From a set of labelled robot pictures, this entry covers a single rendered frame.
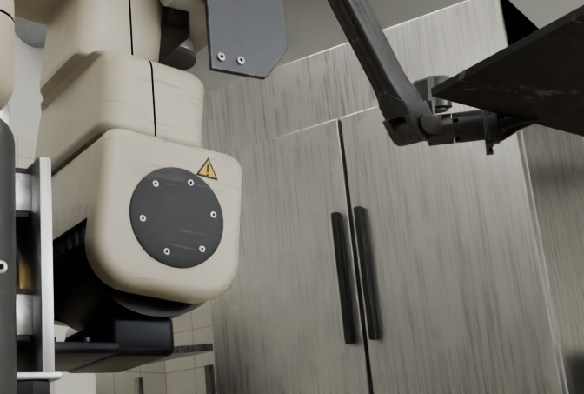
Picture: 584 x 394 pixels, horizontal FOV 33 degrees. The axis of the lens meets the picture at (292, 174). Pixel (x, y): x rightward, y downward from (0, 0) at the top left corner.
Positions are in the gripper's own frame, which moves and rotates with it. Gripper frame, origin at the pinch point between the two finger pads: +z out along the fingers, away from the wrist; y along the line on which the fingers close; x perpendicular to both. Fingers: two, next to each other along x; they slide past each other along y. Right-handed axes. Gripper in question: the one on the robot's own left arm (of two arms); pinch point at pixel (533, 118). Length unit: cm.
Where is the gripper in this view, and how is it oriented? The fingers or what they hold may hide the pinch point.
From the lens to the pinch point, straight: 187.8
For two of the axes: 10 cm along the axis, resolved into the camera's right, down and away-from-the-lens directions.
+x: -1.9, -3.0, -9.3
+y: 0.5, 9.5, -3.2
